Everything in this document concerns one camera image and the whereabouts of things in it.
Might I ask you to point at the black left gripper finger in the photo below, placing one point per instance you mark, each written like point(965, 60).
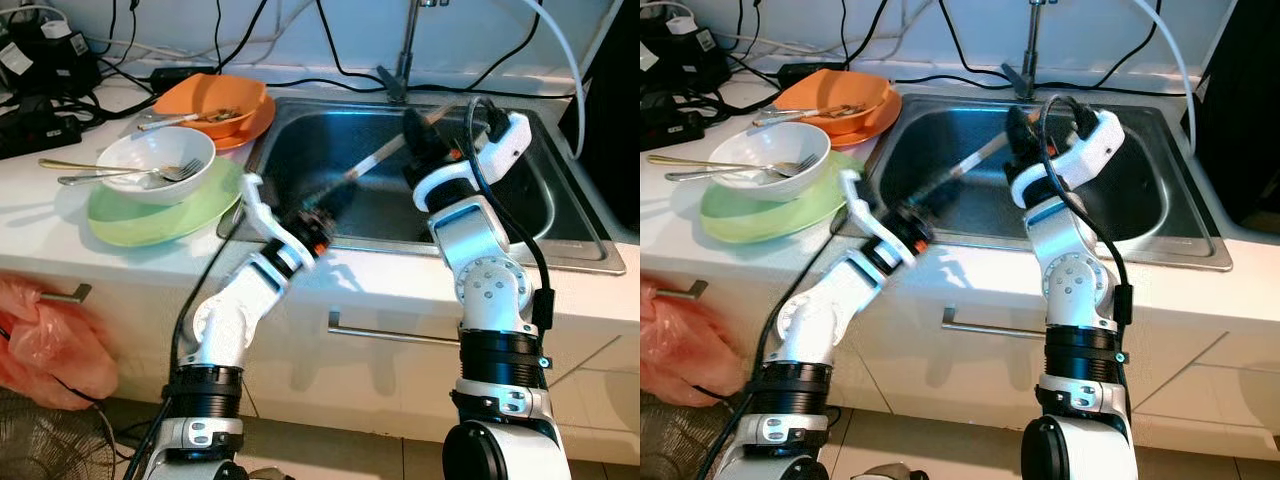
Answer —
point(928, 197)
point(937, 212)
point(337, 212)
point(328, 197)

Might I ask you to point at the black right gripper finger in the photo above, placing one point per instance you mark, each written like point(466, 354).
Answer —
point(1019, 135)
point(441, 142)
point(417, 138)
point(1042, 140)

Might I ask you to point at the brown chopstick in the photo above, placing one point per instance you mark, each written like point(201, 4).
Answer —
point(990, 148)
point(390, 150)
point(375, 160)
point(975, 158)

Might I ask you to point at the white bowl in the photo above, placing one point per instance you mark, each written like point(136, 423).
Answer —
point(770, 147)
point(150, 150)

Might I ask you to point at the silver fork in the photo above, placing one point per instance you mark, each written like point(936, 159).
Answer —
point(705, 173)
point(100, 178)

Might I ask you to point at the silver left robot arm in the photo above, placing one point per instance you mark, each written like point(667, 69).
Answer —
point(830, 310)
point(230, 310)

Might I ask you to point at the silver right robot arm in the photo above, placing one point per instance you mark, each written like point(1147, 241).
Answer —
point(490, 290)
point(1085, 290)

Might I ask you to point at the stainless steel sink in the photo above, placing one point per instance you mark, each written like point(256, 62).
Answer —
point(950, 125)
point(330, 130)

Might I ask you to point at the metal faucet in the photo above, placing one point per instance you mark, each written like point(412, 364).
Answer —
point(1030, 50)
point(405, 50)

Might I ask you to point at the orange plate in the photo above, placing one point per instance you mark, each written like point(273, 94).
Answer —
point(255, 130)
point(880, 125)

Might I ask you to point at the orange bowl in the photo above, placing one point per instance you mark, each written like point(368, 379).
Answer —
point(825, 88)
point(205, 92)

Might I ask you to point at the green plate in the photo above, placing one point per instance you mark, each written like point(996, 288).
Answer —
point(760, 222)
point(150, 225)

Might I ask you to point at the silver spoon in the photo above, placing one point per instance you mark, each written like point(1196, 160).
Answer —
point(165, 121)
point(785, 116)

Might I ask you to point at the black power brick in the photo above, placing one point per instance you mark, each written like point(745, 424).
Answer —
point(185, 78)
point(812, 73)

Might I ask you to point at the tall black appliance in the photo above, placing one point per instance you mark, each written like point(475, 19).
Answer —
point(1240, 100)
point(610, 110)

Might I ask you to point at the black power strip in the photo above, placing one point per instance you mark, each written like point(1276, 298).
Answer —
point(35, 130)
point(670, 125)

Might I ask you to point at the gold spoon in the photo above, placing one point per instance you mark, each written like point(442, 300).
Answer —
point(680, 160)
point(70, 164)

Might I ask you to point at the grey robot foot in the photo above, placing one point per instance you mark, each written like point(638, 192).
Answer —
point(266, 473)
point(895, 472)

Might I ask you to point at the red plastic bag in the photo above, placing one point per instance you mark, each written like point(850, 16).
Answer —
point(685, 345)
point(55, 345)

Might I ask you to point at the black charger with white label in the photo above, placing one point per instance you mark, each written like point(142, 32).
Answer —
point(685, 50)
point(50, 55)

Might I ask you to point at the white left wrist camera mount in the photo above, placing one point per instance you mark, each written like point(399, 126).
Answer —
point(865, 215)
point(262, 215)

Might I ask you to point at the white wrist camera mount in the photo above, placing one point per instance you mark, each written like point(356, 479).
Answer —
point(865, 215)
point(262, 215)
point(1100, 140)
point(505, 145)

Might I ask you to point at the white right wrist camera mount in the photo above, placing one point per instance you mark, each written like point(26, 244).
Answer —
point(1100, 140)
point(505, 145)

